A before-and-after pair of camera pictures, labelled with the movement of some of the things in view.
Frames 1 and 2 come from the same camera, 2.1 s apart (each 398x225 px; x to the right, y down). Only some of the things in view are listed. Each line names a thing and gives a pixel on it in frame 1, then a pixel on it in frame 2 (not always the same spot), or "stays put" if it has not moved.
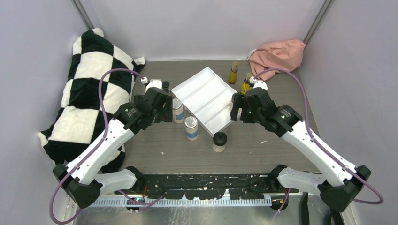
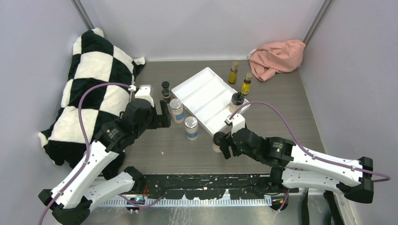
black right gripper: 241,101 to 224,148
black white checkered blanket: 78,127 stays put
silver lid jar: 178,111 stays put
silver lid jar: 191,128 stays put
